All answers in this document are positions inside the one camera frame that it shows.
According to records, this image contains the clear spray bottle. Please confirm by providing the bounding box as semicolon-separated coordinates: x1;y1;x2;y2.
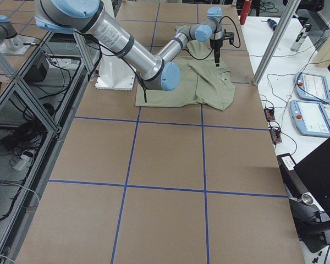
290;23;312;52

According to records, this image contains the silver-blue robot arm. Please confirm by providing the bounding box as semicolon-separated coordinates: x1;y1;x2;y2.
34;1;180;91
157;7;225;67

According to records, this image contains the near blue teach pendant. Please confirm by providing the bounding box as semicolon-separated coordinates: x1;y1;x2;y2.
290;100;330;138

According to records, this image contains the olive green long-sleeve shirt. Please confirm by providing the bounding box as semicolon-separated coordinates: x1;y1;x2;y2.
135;40;235;111

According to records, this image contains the red cylinder bottle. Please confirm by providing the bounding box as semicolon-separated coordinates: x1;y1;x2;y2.
239;0;252;25

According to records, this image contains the aluminium frame post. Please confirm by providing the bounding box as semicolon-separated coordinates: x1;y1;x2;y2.
252;0;301;86

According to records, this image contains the orange-black usb hub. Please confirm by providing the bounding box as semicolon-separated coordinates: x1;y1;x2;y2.
263;108;276;122
269;127;282;145

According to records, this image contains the blue teach pendant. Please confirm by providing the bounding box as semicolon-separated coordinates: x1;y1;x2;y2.
295;72;330;104
290;100;330;138

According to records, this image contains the far blue teach pendant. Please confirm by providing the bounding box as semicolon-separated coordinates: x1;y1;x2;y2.
295;72;330;104

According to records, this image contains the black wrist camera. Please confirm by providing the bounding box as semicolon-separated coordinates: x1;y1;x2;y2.
223;30;234;46

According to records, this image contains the white power strip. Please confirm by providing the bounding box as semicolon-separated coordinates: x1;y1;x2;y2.
12;152;33;171

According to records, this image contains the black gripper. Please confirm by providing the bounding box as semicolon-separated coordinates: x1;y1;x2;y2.
210;38;223;67

